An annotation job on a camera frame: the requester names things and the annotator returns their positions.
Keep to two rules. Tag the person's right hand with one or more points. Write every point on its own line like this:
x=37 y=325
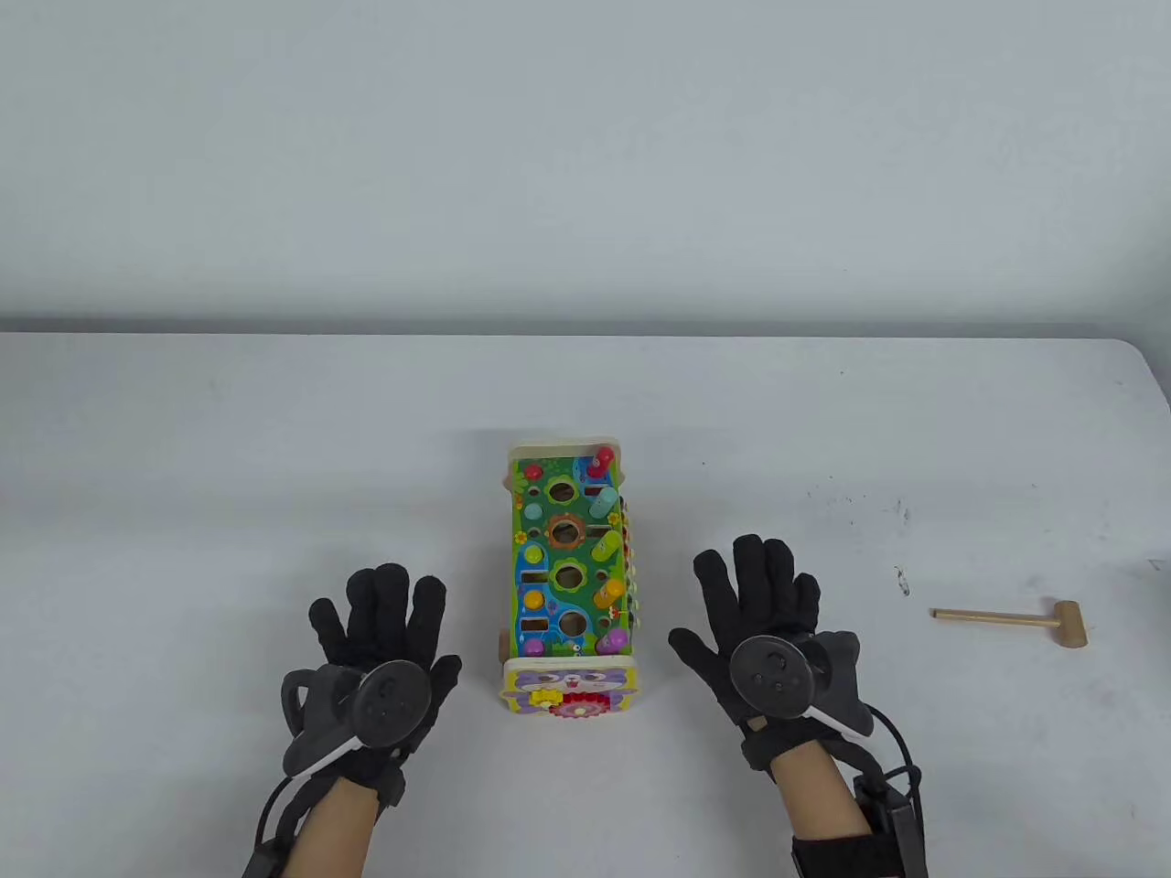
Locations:
x=750 y=594

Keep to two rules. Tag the person's left hand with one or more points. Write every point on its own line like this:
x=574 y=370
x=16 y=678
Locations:
x=393 y=622

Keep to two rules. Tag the colourful wooden whack-a-mole toy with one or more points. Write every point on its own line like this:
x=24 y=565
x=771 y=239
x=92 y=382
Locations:
x=558 y=549

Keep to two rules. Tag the small wooden hammer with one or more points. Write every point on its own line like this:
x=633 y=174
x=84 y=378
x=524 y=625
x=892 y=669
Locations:
x=1066 y=624

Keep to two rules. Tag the person's left forearm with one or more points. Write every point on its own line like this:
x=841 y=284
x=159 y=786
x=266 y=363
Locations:
x=334 y=828

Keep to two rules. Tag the person's right forearm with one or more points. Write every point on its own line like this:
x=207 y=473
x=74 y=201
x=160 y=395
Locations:
x=819 y=796

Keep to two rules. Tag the black round tracker controller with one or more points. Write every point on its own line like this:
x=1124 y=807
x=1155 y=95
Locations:
x=773 y=677
x=392 y=702

